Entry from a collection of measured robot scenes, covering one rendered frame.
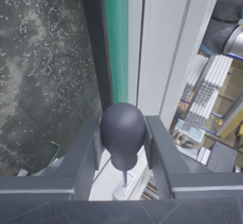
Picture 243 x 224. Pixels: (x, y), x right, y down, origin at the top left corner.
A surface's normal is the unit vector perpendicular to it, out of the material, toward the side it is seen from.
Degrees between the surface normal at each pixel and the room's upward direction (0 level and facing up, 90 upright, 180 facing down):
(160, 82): 90
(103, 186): 90
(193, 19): 90
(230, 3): 90
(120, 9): 0
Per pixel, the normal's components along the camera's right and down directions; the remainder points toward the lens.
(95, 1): -0.54, 0.67
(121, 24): 0.84, 0.42
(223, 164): -0.03, -0.61
